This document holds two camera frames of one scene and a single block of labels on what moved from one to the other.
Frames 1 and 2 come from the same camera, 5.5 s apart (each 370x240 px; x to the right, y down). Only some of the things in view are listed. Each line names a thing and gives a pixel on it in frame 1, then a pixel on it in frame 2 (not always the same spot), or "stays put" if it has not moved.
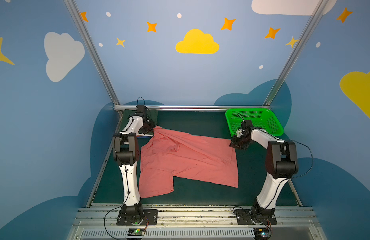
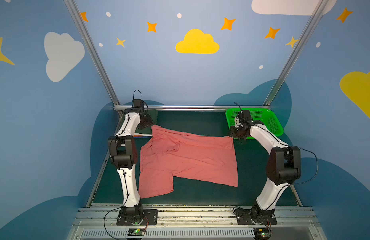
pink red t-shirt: [169, 153] stays put
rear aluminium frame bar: [190, 107] stays put
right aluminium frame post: [296, 52] stays put
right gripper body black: [235, 142] → [236, 131]
